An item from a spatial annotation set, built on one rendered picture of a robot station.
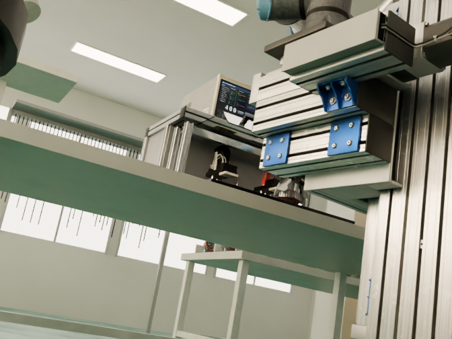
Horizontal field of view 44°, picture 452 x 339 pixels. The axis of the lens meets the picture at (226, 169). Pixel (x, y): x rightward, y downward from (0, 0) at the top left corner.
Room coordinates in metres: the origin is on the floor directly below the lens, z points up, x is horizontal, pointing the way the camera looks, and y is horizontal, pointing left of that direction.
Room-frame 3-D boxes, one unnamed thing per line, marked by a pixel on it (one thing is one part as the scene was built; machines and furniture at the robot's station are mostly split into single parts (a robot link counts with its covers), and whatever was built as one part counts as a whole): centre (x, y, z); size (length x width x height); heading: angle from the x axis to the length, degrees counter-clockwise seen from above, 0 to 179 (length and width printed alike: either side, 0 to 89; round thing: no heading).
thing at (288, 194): (2.23, -0.27, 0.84); 0.11 x 0.11 x 0.04
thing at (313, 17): (1.34, -0.20, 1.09); 0.15 x 0.15 x 0.10
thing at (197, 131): (2.28, -0.10, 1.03); 0.62 x 0.01 x 0.03; 117
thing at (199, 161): (2.42, -0.03, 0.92); 0.66 x 0.01 x 0.30; 117
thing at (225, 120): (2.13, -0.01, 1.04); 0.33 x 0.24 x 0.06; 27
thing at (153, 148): (2.40, 0.33, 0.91); 0.28 x 0.03 x 0.32; 27
